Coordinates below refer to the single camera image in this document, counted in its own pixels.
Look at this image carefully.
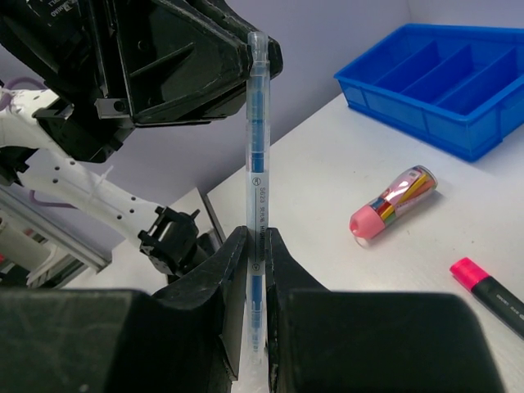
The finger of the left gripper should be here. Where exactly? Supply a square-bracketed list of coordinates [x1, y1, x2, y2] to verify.
[196, 0, 284, 77]

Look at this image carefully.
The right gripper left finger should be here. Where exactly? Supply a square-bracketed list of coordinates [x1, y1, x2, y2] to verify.
[1, 226, 247, 392]

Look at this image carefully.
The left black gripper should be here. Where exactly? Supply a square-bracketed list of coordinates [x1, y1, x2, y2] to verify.
[1, 1, 251, 163]

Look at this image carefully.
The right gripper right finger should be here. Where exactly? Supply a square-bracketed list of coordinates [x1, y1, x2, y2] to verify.
[265, 228, 504, 392]

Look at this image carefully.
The blue thin pen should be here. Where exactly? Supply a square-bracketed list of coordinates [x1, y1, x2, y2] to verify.
[246, 32, 270, 364]

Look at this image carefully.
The pink crayon tube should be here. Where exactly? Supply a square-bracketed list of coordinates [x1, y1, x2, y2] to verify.
[348, 165, 438, 246]

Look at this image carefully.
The pink black highlighter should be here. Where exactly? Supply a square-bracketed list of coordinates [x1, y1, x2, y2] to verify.
[449, 258, 524, 339]

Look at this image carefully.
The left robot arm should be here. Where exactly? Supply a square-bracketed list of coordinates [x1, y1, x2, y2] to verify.
[1, 1, 255, 279]

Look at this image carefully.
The blue compartment tray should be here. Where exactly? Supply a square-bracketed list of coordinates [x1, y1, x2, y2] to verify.
[334, 24, 523, 162]

